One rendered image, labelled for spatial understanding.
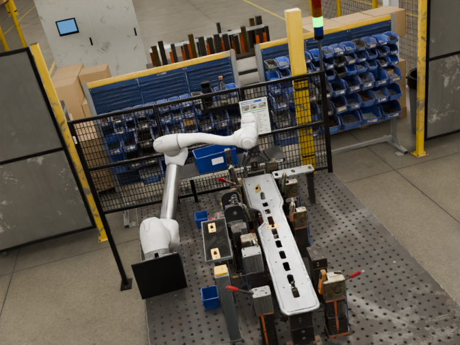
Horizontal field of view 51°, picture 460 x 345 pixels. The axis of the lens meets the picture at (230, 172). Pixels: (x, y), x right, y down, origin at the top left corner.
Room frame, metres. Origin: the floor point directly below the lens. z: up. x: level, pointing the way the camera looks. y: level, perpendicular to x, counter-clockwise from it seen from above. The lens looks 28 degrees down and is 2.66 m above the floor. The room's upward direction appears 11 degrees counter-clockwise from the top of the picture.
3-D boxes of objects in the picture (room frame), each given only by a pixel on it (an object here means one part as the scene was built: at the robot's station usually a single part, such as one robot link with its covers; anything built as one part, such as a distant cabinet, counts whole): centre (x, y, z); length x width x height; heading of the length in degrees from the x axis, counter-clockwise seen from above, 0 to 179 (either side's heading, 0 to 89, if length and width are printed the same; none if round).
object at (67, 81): (7.00, 1.85, 0.52); 1.20 x 0.80 x 1.05; 5
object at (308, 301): (2.36, -0.20, 1.00); 1.38 x 0.22 x 0.02; 1
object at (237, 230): (2.28, 0.02, 0.90); 0.05 x 0.05 x 0.40; 1
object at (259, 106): (3.40, -0.27, 1.30); 0.23 x 0.02 x 0.31; 91
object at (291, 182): (2.79, -0.39, 0.87); 0.12 x 0.09 x 0.35; 91
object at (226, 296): (1.88, 0.14, 0.92); 0.08 x 0.08 x 0.44; 1
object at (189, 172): (3.27, 0.03, 1.02); 0.90 x 0.22 x 0.03; 91
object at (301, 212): (2.44, -0.36, 0.87); 0.12 x 0.09 x 0.35; 91
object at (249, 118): (2.83, -0.18, 1.47); 0.13 x 0.11 x 0.16; 169
